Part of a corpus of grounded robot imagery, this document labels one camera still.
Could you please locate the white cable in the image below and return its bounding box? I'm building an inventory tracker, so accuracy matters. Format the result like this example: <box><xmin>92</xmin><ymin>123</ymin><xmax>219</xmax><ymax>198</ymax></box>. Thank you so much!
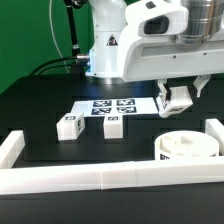
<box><xmin>48</xmin><ymin>0</ymin><xmax>71</xmax><ymax>74</ymax></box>

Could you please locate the white round stool seat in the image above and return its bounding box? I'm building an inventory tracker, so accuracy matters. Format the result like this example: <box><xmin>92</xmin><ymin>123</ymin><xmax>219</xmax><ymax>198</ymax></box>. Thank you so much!
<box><xmin>154</xmin><ymin>130</ymin><xmax>219</xmax><ymax>160</ymax></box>

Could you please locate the black cable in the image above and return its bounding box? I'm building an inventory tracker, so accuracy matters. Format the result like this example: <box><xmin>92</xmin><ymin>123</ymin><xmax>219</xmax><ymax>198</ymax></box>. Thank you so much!
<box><xmin>38</xmin><ymin>62</ymin><xmax>88</xmax><ymax>76</ymax></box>
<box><xmin>28</xmin><ymin>55</ymin><xmax>90</xmax><ymax>76</ymax></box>

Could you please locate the white marker tag sheet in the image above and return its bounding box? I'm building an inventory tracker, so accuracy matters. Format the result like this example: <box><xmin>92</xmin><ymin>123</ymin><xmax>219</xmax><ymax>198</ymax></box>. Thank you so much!
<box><xmin>71</xmin><ymin>97</ymin><xmax>158</xmax><ymax>117</ymax></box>

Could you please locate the white U-shaped fence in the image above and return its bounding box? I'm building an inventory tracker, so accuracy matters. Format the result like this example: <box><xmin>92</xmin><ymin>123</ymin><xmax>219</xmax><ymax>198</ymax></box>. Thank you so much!
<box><xmin>0</xmin><ymin>119</ymin><xmax>224</xmax><ymax>195</ymax></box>

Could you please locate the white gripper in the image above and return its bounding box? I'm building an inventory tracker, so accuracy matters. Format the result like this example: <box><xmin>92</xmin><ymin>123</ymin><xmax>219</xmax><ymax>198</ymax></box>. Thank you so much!
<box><xmin>117</xmin><ymin>0</ymin><xmax>224</xmax><ymax>110</ymax></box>

